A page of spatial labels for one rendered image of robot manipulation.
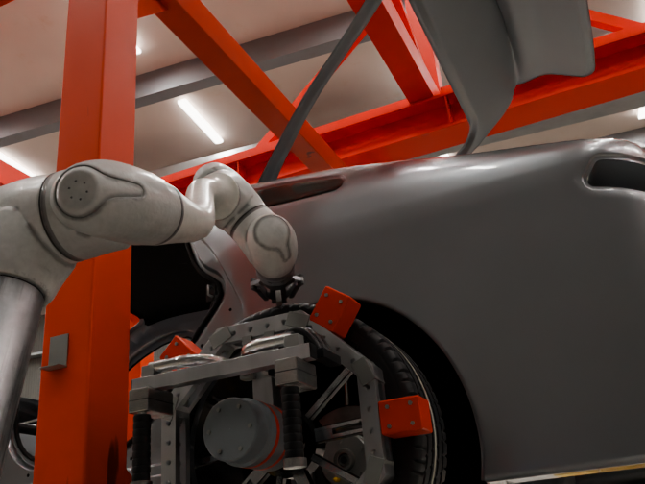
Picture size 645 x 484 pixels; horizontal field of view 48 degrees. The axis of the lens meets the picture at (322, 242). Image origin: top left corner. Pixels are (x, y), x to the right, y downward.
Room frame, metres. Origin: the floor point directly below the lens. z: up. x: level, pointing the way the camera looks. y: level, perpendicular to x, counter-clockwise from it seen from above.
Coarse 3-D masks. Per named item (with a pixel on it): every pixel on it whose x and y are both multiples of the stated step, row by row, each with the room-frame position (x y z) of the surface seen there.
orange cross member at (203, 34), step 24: (144, 0) 2.06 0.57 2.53; (168, 0) 2.15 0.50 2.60; (192, 0) 2.26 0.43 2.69; (168, 24) 2.28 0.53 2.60; (192, 24) 2.29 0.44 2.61; (216, 24) 2.43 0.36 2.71; (192, 48) 2.44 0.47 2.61; (216, 48) 2.45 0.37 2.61; (240, 48) 2.61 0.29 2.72; (216, 72) 2.61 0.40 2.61; (240, 72) 2.63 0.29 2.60; (240, 96) 2.81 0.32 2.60; (264, 96) 2.82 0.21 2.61; (264, 120) 3.02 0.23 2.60; (288, 120) 3.05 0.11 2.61; (312, 144) 3.31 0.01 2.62; (312, 168) 3.54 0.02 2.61
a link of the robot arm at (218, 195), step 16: (208, 176) 1.33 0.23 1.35; (224, 176) 1.32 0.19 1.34; (240, 176) 1.38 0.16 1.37; (192, 192) 1.17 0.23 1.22; (208, 192) 1.19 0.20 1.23; (224, 192) 1.31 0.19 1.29; (240, 192) 1.33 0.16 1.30; (192, 208) 1.00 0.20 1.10; (208, 208) 1.10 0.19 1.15; (224, 208) 1.33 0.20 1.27; (240, 208) 1.35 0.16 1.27; (192, 224) 1.01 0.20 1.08; (208, 224) 1.08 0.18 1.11; (224, 224) 1.37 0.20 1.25; (176, 240) 1.01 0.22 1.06; (192, 240) 1.07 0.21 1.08
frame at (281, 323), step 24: (216, 336) 1.66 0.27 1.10; (240, 336) 1.64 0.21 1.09; (336, 336) 1.56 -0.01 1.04; (360, 360) 1.53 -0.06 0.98; (360, 384) 1.53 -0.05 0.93; (192, 408) 1.76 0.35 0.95; (360, 408) 1.53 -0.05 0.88; (168, 432) 1.71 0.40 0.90; (168, 456) 1.71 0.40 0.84; (384, 456) 1.52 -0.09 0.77; (168, 480) 1.72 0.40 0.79; (360, 480) 1.54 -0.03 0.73; (384, 480) 1.54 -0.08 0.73
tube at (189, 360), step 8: (248, 336) 1.62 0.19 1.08; (160, 360) 1.50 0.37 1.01; (168, 360) 1.49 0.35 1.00; (176, 360) 1.48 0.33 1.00; (184, 360) 1.48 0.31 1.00; (192, 360) 1.48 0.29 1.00; (200, 360) 1.48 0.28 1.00; (208, 360) 1.49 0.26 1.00; (216, 360) 1.50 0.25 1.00; (144, 368) 1.51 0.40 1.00; (152, 368) 1.50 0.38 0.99; (160, 368) 1.50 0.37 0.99; (168, 368) 1.50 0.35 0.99; (176, 368) 1.49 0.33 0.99; (240, 376) 1.62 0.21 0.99; (248, 376) 1.62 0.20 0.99
